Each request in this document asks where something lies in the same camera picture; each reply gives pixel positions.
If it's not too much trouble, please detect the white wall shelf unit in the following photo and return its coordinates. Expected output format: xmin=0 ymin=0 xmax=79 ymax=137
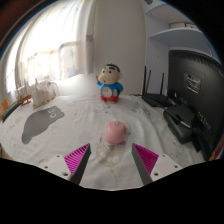
xmin=144 ymin=0 xmax=215 ymax=98

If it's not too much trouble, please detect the grey cat-shaped mouse pad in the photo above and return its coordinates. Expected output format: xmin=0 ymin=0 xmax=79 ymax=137
xmin=21 ymin=105 xmax=66 ymax=145

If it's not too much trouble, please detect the black monitor stand base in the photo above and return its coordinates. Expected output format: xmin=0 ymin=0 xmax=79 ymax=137
xmin=162 ymin=102 xmax=202 ymax=146

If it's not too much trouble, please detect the pink computer mouse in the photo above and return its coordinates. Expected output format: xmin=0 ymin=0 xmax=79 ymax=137
xmin=103 ymin=120 xmax=127 ymax=145

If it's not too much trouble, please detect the black router with antennas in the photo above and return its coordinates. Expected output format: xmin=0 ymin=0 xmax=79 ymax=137
xmin=141 ymin=65 xmax=177 ymax=109

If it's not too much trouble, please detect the large white conch shell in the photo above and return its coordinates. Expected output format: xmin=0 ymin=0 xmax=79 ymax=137
xmin=31 ymin=77 xmax=58 ymax=110

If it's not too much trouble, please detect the black keyboard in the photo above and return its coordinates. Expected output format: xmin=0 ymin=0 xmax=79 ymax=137
xmin=1 ymin=100 xmax=23 ymax=123

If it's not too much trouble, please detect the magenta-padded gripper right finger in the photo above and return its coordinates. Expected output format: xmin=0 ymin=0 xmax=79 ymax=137
xmin=131 ymin=143 xmax=184 ymax=186

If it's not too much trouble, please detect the white star-print curtain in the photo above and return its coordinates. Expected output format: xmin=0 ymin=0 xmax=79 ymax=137
xmin=5 ymin=0 xmax=97 ymax=95

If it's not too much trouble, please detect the wooden model sailing ship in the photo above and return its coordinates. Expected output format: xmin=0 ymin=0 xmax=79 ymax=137
xmin=14 ymin=79 xmax=35 ymax=105

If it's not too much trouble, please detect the white printed tablecloth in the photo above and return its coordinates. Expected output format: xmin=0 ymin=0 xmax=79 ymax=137
xmin=0 ymin=94 xmax=207 ymax=191

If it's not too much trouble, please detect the black computer monitor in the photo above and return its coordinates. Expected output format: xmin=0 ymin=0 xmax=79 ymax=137
xmin=167 ymin=49 xmax=224 ymax=162

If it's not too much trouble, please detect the cartoon boy figurine clock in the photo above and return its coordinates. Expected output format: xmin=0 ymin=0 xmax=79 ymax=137
xmin=96 ymin=62 xmax=125 ymax=104

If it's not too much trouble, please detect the orange wooden chair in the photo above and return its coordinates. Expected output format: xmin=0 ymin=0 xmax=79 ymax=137
xmin=0 ymin=97 xmax=11 ymax=118

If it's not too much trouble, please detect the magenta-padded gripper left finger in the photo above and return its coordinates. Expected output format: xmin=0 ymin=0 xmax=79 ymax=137
xmin=41 ymin=143 xmax=92 ymax=186

